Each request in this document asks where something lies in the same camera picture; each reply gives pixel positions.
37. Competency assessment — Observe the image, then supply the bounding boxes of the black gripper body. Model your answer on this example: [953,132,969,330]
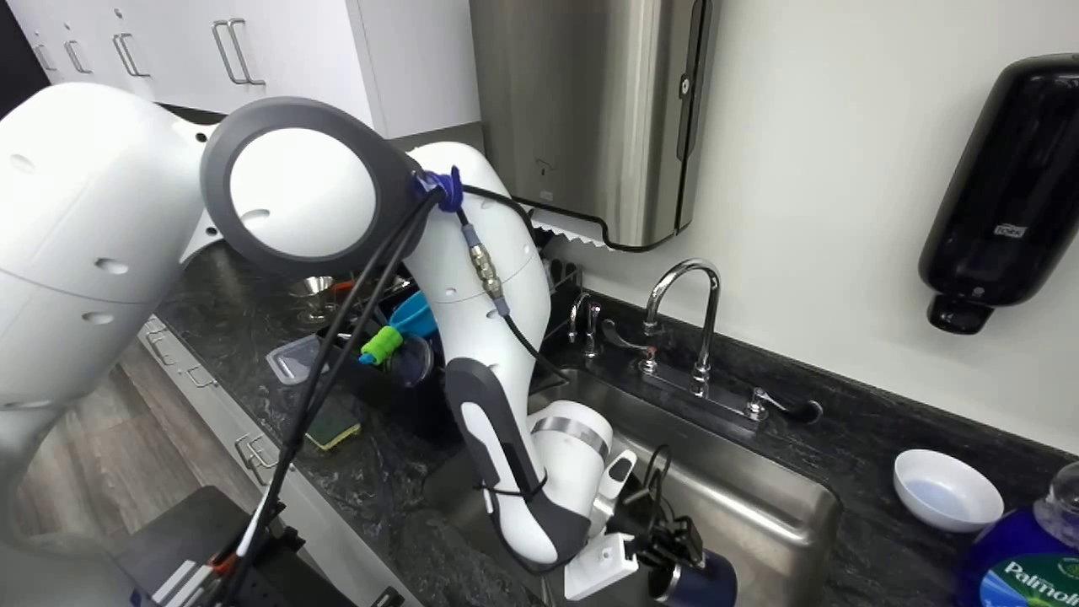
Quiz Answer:
[611,444,704,589]

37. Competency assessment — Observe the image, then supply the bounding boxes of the dark blue thermos mug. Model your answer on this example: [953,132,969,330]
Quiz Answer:
[662,554,739,607]

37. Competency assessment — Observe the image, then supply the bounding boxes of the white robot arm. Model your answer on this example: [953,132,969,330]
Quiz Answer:
[0,82,644,599]

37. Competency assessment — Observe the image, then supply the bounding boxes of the stainless steel sink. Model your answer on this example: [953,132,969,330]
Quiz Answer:
[423,366,843,607]

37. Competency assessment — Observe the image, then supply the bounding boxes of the chrome sink faucet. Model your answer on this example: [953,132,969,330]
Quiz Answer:
[641,261,824,428]

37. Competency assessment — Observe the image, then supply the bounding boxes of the small white bowl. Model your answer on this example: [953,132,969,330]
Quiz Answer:
[893,450,1005,532]

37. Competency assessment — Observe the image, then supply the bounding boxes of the black dish rack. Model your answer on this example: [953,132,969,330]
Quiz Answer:
[339,286,460,442]

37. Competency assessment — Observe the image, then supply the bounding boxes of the green yellow sponge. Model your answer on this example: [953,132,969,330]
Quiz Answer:
[307,405,361,451]

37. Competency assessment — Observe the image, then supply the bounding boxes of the blue dish soap bottle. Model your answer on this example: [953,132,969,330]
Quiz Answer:
[959,462,1079,607]

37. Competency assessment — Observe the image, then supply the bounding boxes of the clear plastic food container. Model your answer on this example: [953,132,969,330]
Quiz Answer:
[267,333,323,387]

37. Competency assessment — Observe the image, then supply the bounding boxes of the stainless paper towel dispenser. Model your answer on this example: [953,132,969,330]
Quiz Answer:
[469,0,720,251]

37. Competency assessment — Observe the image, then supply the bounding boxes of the black tool tray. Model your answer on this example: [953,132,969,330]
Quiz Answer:
[119,487,354,607]

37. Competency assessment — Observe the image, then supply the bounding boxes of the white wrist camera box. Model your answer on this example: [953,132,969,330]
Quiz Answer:
[564,532,641,599]

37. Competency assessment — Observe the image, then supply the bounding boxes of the blue funnel green handle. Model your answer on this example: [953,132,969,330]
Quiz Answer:
[359,291,434,369]

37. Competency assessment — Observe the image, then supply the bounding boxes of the black wall soap dispenser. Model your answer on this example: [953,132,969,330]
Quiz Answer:
[917,54,1079,333]

